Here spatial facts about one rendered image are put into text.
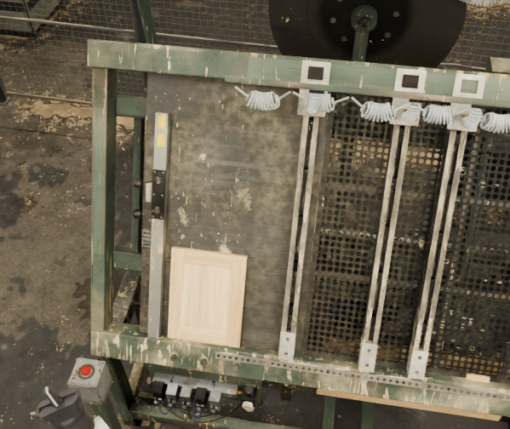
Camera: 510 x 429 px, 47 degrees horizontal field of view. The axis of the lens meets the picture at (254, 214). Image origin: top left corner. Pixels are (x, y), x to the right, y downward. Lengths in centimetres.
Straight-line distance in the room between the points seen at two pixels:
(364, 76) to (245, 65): 42
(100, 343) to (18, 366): 117
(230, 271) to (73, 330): 160
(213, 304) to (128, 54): 104
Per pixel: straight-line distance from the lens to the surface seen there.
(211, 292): 247
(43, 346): 380
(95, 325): 266
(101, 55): 232
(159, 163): 235
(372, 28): 259
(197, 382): 266
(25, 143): 510
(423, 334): 248
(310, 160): 221
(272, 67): 216
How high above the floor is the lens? 312
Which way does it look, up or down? 48 degrees down
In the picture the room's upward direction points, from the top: 1 degrees counter-clockwise
